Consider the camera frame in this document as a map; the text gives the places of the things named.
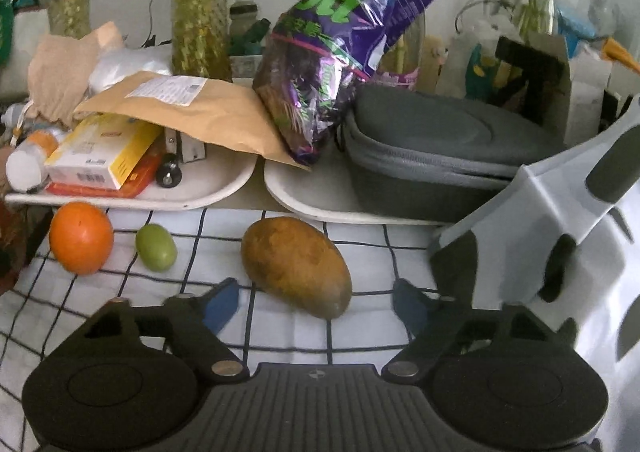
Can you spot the crumpled brown paper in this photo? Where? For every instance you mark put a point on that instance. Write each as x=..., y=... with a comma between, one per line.
x=60, y=72

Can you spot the brown paper envelope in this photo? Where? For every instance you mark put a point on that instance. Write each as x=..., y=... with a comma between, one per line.
x=220, y=117

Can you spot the white oval tray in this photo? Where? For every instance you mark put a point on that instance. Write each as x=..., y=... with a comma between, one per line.
x=310, y=197
x=215, y=189

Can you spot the brown-green mango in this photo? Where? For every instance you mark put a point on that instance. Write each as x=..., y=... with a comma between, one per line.
x=295, y=262

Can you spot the purple snack bag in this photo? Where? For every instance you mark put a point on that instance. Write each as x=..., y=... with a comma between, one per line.
x=340, y=47

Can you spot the cow print blanket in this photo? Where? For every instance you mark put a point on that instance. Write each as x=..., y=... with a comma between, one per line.
x=550, y=212

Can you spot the black-checked white tablecloth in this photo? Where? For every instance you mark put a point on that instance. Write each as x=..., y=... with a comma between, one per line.
x=125, y=282

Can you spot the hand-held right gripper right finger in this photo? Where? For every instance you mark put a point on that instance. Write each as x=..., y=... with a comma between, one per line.
x=408, y=304

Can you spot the yellow and white box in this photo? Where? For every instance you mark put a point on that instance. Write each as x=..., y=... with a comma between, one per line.
x=100, y=152

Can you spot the white pill bottle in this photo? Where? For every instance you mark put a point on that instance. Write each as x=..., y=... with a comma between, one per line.
x=30, y=162

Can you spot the grey zippered case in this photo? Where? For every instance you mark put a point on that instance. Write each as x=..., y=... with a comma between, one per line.
x=430, y=152

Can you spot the small black wheel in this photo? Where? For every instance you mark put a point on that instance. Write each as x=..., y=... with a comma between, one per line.
x=169, y=174

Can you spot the white plastic bag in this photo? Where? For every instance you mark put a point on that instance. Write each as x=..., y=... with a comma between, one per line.
x=125, y=69

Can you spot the clear plastic bottle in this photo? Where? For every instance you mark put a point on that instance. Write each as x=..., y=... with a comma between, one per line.
x=402, y=67

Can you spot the green jujube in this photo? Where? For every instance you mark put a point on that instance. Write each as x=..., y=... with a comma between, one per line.
x=156, y=248

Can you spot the white carton box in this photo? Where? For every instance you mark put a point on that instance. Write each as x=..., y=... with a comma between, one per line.
x=592, y=82

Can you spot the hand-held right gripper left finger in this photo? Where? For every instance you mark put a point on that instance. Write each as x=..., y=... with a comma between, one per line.
x=221, y=304

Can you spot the orange persimmon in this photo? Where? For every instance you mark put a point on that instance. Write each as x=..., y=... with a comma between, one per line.
x=81, y=238

